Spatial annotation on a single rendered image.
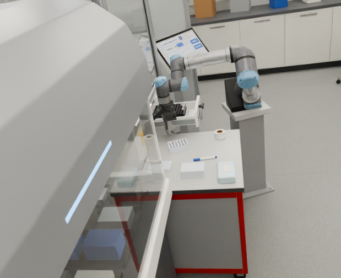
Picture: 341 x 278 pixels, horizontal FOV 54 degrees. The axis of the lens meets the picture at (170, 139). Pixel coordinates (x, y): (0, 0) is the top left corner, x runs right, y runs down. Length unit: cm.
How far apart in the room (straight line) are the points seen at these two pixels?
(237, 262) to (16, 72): 172
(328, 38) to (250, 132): 301
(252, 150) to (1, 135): 224
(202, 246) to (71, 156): 146
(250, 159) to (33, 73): 215
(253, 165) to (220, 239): 92
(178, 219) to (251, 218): 89
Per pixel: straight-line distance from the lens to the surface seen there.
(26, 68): 81
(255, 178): 285
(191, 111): 242
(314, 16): 525
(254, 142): 266
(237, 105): 249
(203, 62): 199
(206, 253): 212
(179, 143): 212
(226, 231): 198
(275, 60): 530
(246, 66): 191
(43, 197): 64
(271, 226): 264
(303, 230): 263
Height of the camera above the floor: 185
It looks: 29 degrees down
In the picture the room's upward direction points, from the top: 11 degrees counter-clockwise
